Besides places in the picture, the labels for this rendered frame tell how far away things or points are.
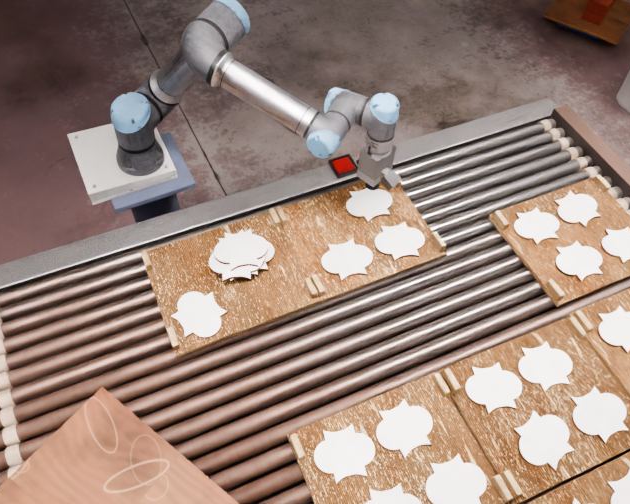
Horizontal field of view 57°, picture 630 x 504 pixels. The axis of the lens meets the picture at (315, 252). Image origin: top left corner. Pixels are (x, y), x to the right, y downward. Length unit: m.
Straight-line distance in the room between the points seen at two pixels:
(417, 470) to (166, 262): 0.87
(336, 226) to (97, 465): 0.91
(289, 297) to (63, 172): 2.03
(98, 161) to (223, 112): 1.60
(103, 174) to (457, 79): 2.50
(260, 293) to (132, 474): 0.57
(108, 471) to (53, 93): 2.85
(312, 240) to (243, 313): 0.31
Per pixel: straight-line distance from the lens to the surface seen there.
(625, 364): 1.73
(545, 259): 1.82
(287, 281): 1.62
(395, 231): 1.74
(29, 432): 1.60
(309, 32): 4.12
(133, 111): 1.84
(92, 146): 2.08
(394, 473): 1.43
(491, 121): 2.20
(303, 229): 1.73
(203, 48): 1.51
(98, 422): 1.41
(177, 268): 1.68
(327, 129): 1.44
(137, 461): 1.36
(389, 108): 1.49
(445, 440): 1.48
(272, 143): 3.31
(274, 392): 1.49
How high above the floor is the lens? 2.31
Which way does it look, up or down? 55 degrees down
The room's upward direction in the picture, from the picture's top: 3 degrees clockwise
